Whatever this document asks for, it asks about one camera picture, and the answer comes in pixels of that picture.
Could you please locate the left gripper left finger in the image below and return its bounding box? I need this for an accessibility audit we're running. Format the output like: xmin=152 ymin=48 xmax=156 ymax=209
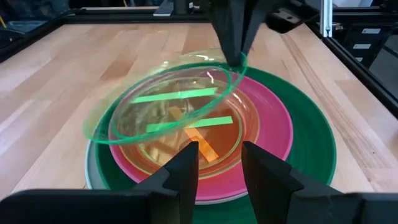
xmin=132 ymin=141 xmax=200 ymax=224

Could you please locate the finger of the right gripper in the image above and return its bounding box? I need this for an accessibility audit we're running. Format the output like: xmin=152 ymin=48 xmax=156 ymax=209
xmin=241 ymin=0 xmax=270 ymax=63
xmin=210 ymin=0 xmax=249 ymax=68

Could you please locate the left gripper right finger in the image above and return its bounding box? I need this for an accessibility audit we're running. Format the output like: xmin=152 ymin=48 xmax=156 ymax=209
xmin=241 ymin=141 xmax=343 ymax=224

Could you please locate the dark green plastic plate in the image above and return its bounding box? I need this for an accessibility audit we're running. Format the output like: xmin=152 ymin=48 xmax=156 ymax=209
xmin=94 ymin=61 xmax=338 ymax=224

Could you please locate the orange transparent plastic plate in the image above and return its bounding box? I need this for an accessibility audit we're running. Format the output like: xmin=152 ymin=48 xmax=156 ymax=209
xmin=119 ymin=74 xmax=261 ymax=180

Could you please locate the pink plastic plate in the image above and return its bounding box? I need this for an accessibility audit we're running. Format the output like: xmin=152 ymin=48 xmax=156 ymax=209
xmin=108 ymin=68 xmax=294 ymax=202

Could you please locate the black labelled storage box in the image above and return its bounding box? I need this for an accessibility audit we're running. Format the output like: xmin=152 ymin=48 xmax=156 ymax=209
xmin=340 ymin=24 xmax=398 ymax=68

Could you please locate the grey plastic plate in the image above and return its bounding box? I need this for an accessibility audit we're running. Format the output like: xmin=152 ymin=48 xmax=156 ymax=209
xmin=84 ymin=139 xmax=110 ymax=190

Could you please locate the aluminium frame post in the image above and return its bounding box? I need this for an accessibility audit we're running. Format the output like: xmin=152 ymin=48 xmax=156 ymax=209
xmin=319 ymin=0 xmax=334 ymax=39

